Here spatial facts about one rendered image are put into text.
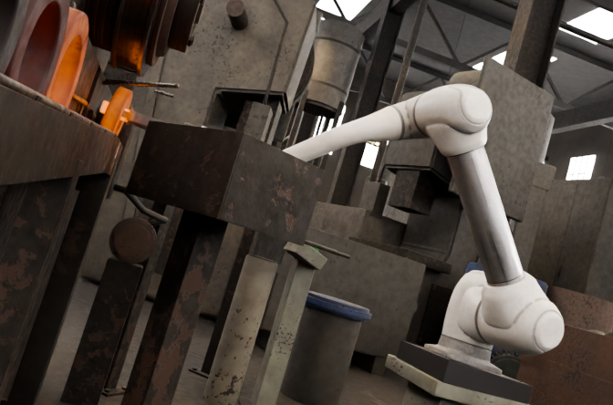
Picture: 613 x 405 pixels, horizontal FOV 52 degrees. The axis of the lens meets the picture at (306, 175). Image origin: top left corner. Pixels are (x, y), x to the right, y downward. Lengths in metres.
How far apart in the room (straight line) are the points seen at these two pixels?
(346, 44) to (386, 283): 7.21
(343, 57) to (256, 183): 9.75
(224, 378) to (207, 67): 2.61
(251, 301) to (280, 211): 1.21
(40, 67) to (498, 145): 4.53
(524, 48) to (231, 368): 4.63
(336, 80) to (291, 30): 6.19
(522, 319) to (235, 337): 0.98
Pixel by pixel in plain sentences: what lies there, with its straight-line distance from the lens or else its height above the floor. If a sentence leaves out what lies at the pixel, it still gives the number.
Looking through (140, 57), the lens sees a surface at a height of 0.90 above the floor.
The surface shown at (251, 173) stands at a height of 0.67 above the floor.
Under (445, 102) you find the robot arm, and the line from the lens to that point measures 1.66.
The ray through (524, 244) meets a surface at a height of 1.55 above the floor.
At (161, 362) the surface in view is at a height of 0.33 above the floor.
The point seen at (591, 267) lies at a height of 1.18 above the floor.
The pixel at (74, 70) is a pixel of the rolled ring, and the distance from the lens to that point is 0.98.
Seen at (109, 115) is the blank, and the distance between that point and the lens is 1.56.
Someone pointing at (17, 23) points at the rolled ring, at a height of 0.69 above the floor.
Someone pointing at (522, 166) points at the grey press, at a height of 1.75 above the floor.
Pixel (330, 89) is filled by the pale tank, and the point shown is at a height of 3.30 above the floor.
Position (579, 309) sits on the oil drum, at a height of 0.76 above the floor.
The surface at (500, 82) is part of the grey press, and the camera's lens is 5.14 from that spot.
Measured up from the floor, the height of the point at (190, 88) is 1.43.
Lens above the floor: 0.57
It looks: 7 degrees up
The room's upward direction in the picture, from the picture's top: 17 degrees clockwise
